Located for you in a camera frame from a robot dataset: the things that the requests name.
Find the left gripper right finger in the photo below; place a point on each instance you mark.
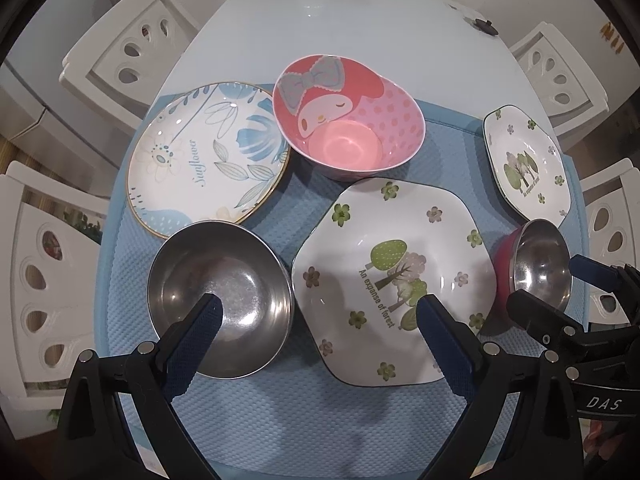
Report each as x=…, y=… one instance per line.
x=455, y=348

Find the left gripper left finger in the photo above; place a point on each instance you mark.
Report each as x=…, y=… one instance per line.
x=184, y=345

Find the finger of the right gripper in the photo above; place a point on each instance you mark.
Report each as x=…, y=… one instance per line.
x=545, y=319
x=620, y=281

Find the pink steel bowl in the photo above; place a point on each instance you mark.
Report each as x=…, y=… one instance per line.
x=535, y=258

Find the blue steel bowl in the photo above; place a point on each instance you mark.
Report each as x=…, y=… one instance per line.
x=237, y=266

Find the large hexagonal forest plate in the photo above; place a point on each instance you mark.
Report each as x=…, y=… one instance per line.
x=357, y=278

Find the small hexagonal forest plate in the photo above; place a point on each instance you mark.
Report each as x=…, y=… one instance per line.
x=527, y=166

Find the blue sunflower round plate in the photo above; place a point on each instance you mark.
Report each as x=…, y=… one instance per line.
x=214, y=153

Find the pink cartoon melamine bowl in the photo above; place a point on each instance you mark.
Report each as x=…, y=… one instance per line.
x=345, y=118

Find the white chair near right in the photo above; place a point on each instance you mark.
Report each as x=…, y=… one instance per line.
x=613, y=218

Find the white chair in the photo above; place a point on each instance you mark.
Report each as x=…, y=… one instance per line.
x=119, y=64
x=48, y=278
x=570, y=93
x=613, y=218

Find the blue textured table mat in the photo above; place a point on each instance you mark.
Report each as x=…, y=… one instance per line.
x=294, y=418

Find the white chair near left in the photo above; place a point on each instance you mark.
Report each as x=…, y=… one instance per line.
x=48, y=278

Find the potted green plant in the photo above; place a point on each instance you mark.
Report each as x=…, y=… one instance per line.
x=89, y=225

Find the white chair far right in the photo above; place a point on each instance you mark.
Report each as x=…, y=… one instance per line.
x=570, y=93

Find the white refrigerator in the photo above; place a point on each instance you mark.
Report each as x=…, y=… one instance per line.
x=35, y=63

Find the white chair far left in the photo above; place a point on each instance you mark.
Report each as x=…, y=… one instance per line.
x=119, y=64

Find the small black table object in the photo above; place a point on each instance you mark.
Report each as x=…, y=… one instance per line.
x=483, y=26

